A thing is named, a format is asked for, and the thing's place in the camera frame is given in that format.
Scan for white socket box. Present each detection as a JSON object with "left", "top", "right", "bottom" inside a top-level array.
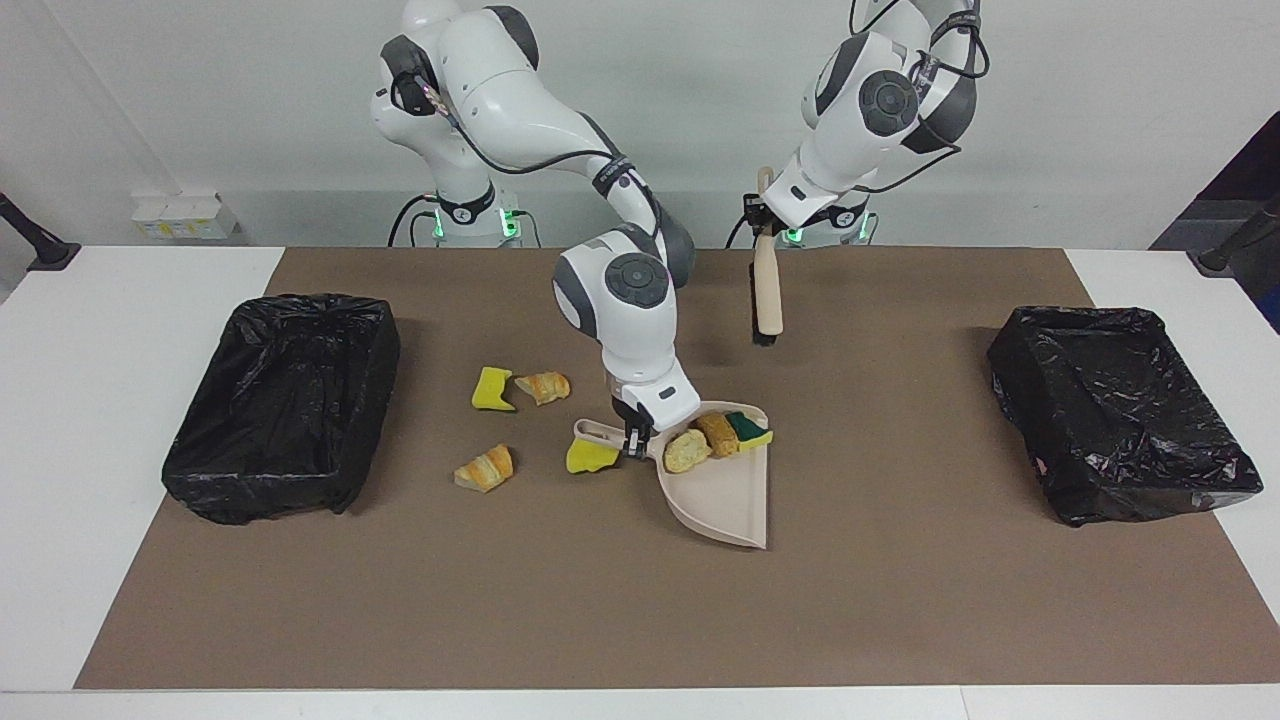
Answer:
[{"left": 132, "top": 193, "right": 241, "bottom": 241}]

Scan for black base cable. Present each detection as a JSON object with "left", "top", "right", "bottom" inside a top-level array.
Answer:
[{"left": 387, "top": 195, "right": 441, "bottom": 248}]

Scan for striped croissant piece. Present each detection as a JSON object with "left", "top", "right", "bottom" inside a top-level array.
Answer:
[
  {"left": 514, "top": 371, "right": 572, "bottom": 407},
  {"left": 454, "top": 444, "right": 515, "bottom": 494}
]

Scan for black bag bin pink spot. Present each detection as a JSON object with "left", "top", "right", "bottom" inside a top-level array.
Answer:
[{"left": 987, "top": 305, "right": 1264, "bottom": 528}]

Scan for yellow sponge piece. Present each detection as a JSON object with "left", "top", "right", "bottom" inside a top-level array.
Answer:
[
  {"left": 565, "top": 440, "right": 621, "bottom": 475},
  {"left": 471, "top": 366, "right": 519, "bottom": 413},
  {"left": 726, "top": 410, "right": 775, "bottom": 450}
]

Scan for black bag lined bin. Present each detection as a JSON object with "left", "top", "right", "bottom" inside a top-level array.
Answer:
[{"left": 162, "top": 293, "right": 402, "bottom": 526}]

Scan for brown table mat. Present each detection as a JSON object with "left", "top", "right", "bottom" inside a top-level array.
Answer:
[{"left": 73, "top": 247, "right": 1280, "bottom": 691}]

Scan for pale bread piece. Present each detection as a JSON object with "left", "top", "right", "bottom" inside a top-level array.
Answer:
[{"left": 663, "top": 429, "right": 713, "bottom": 475}]

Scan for dark panel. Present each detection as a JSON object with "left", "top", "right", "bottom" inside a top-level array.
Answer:
[{"left": 1150, "top": 108, "right": 1280, "bottom": 336}]

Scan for beige hand brush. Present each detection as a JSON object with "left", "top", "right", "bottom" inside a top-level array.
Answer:
[{"left": 750, "top": 167, "right": 785, "bottom": 348}]

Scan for black stand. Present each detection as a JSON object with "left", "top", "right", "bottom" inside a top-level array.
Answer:
[
  {"left": 0, "top": 192, "right": 81, "bottom": 273},
  {"left": 1195, "top": 195, "right": 1280, "bottom": 279}
]

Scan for beige plastic dustpan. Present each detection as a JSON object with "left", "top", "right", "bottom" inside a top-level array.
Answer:
[{"left": 573, "top": 402, "right": 772, "bottom": 552}]

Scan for brown bread roll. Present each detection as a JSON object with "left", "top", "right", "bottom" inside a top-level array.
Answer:
[{"left": 697, "top": 412, "right": 741, "bottom": 459}]

